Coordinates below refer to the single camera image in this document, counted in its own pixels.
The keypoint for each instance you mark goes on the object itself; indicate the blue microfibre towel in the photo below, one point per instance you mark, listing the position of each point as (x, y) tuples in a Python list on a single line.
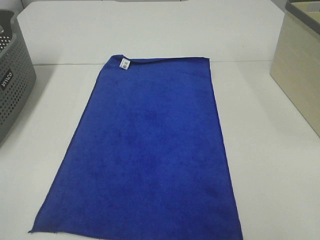
[(147, 160)]

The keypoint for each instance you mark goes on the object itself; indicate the white back panel board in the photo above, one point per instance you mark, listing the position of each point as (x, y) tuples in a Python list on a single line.
[(90, 32)]

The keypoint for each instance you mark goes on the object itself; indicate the grey perforated plastic basket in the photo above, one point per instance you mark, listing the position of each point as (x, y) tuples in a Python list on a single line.
[(17, 73)]

